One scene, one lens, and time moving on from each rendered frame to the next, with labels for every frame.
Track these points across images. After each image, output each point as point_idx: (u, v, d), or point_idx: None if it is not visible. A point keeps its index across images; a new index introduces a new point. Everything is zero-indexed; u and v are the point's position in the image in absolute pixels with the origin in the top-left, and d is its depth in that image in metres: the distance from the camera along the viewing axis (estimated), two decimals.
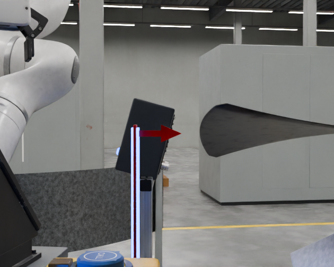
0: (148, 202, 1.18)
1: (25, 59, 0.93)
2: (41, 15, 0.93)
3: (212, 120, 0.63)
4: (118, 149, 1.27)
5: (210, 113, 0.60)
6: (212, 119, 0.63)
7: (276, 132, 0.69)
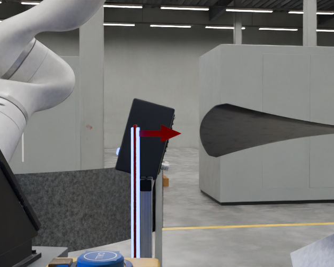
0: (148, 202, 1.18)
1: None
2: None
3: (212, 120, 0.63)
4: (118, 149, 1.27)
5: (210, 113, 0.60)
6: (212, 119, 0.63)
7: (276, 132, 0.69)
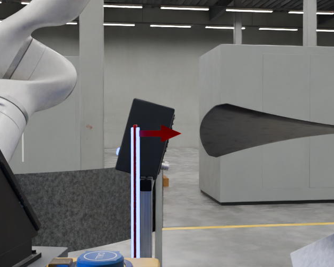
0: (148, 202, 1.18)
1: None
2: None
3: (212, 120, 0.63)
4: (118, 149, 1.27)
5: (210, 113, 0.60)
6: (212, 119, 0.63)
7: (276, 132, 0.69)
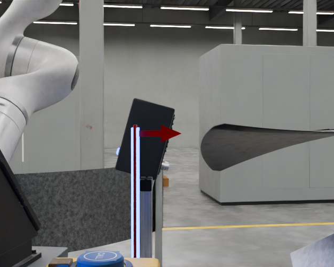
0: (148, 202, 1.18)
1: None
2: None
3: None
4: (118, 149, 1.27)
5: None
6: None
7: None
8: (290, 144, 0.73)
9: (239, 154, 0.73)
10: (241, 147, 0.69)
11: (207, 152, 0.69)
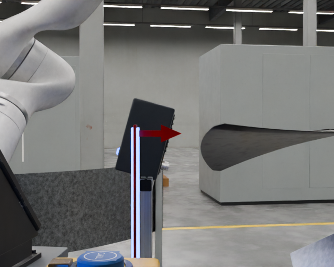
0: (148, 202, 1.18)
1: None
2: None
3: None
4: (118, 149, 1.27)
5: None
6: None
7: None
8: (290, 144, 0.73)
9: (239, 154, 0.73)
10: (241, 147, 0.69)
11: (207, 152, 0.69)
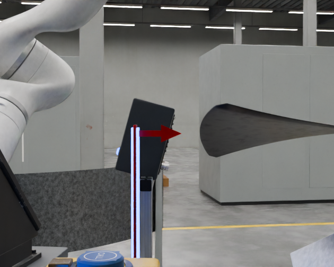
0: (148, 202, 1.18)
1: None
2: None
3: None
4: (118, 149, 1.27)
5: None
6: None
7: None
8: (289, 138, 0.73)
9: (237, 141, 0.73)
10: (240, 133, 0.69)
11: (205, 134, 0.69)
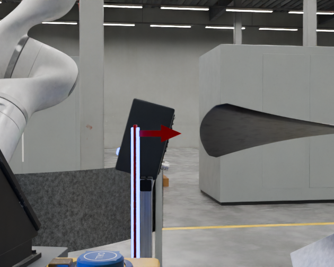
0: (148, 202, 1.18)
1: None
2: None
3: None
4: (118, 149, 1.27)
5: None
6: None
7: None
8: (289, 138, 0.73)
9: (237, 141, 0.73)
10: (240, 133, 0.69)
11: (205, 134, 0.69)
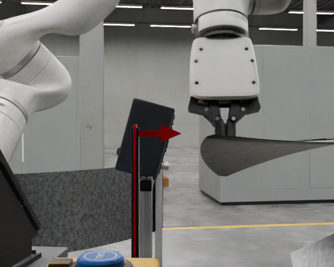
0: (148, 202, 1.18)
1: None
2: (190, 102, 0.74)
3: None
4: (118, 149, 1.27)
5: None
6: None
7: None
8: (292, 152, 0.75)
9: (241, 161, 0.76)
10: (241, 154, 0.71)
11: (208, 159, 0.72)
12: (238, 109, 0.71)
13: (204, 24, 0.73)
